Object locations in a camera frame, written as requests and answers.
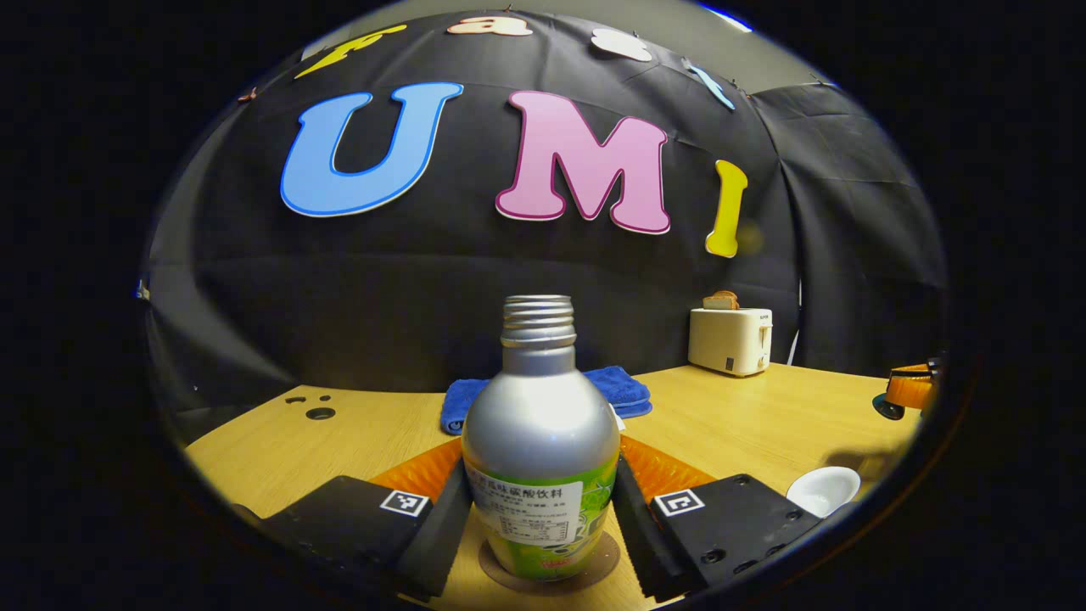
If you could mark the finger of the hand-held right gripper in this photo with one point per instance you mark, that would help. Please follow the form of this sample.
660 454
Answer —
912 388

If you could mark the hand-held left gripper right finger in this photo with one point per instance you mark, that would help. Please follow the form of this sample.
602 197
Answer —
640 535

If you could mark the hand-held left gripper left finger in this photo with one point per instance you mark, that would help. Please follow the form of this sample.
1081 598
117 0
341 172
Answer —
433 535

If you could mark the blue teacup lid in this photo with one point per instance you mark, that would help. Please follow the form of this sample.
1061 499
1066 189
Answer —
887 407

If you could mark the brown round coaster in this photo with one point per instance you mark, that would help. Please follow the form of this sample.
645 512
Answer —
604 560

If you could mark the blue teacup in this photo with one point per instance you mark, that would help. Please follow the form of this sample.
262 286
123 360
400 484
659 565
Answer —
821 490

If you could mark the silver green water bottle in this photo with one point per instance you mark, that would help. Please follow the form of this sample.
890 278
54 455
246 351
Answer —
540 416

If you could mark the blue folded towel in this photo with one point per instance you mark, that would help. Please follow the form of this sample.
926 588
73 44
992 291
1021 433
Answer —
624 390

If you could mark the white toaster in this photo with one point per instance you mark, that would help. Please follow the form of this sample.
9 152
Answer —
730 342

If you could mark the toast bread slice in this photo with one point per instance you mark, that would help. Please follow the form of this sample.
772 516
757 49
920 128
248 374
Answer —
721 300

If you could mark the black backdrop cloth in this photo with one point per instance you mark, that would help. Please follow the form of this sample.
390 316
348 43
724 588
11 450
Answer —
339 288

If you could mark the white cloth clip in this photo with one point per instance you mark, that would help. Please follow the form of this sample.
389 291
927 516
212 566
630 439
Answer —
142 291

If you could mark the orange cloth clip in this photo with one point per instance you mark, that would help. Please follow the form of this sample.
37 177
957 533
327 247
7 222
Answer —
247 95

